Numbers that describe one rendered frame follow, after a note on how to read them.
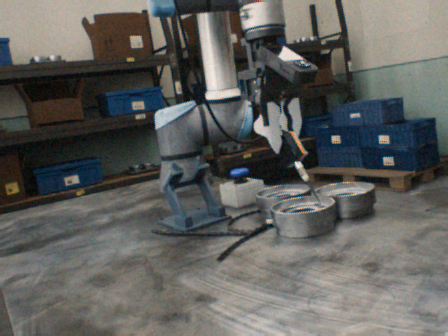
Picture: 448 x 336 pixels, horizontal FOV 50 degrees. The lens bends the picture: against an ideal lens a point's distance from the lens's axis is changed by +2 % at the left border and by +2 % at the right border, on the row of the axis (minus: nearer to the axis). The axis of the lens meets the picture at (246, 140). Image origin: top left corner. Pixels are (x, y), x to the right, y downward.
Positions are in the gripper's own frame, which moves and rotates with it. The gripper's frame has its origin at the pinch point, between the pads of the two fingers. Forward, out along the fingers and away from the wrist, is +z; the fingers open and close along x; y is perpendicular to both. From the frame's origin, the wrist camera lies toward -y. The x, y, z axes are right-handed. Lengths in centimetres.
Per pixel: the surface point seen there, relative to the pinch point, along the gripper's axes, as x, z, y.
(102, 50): -85, -65, 345
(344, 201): -3.6, 10.2, -8.5
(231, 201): 1.5, 12.1, 19.4
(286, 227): 8.3, 11.5, -7.6
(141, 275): 29.7, 13.4, -1.1
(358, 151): -294, 61, 263
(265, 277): 19.4, 13.4, -16.7
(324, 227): 3.3, 12.4, -10.6
